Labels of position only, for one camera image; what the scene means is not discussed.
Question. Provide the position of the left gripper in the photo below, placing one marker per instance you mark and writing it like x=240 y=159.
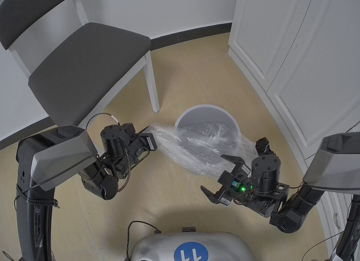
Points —
x=140 y=146

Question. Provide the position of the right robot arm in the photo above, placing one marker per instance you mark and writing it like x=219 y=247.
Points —
x=332 y=164

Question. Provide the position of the black plastic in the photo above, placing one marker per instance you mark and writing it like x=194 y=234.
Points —
x=264 y=144

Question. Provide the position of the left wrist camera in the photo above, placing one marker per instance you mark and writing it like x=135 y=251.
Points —
x=128 y=130

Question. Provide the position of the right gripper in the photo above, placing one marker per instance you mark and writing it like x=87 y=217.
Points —
x=244 y=171

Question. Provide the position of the white trash bin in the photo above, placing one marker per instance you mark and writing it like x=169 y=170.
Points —
x=205 y=110

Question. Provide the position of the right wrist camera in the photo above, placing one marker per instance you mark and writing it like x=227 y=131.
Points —
x=226 y=179

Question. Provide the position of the white wardrobe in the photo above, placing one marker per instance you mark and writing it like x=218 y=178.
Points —
x=295 y=43

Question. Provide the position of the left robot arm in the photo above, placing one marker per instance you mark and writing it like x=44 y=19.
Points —
x=62 y=155

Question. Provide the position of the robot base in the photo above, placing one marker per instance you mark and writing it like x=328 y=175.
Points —
x=197 y=244

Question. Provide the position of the clear plastic bag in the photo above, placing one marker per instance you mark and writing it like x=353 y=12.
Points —
x=197 y=153

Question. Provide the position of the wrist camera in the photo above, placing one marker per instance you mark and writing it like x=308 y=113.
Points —
x=226 y=179
x=128 y=130

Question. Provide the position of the white chair with grey cushions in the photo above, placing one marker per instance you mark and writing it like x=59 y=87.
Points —
x=92 y=65

